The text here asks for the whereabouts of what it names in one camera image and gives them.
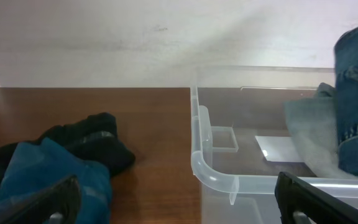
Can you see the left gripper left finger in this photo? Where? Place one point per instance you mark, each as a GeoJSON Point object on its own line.
{"type": "Point", "coordinates": [59, 203]}

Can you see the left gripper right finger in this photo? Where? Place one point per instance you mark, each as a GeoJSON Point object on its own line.
{"type": "Point", "coordinates": [300, 202]}

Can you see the light grey jeans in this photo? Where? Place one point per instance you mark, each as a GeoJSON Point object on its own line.
{"type": "Point", "coordinates": [311, 123]}

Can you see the teal blue folded garment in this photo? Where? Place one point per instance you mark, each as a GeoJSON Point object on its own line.
{"type": "Point", "coordinates": [34, 168]}

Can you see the white label in bin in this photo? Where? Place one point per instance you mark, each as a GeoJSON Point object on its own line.
{"type": "Point", "coordinates": [278, 149]}

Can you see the black folded garment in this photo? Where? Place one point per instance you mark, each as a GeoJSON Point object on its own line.
{"type": "Point", "coordinates": [92, 139]}

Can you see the clear plastic storage bin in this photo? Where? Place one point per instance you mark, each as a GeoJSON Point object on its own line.
{"type": "Point", "coordinates": [230, 106]}

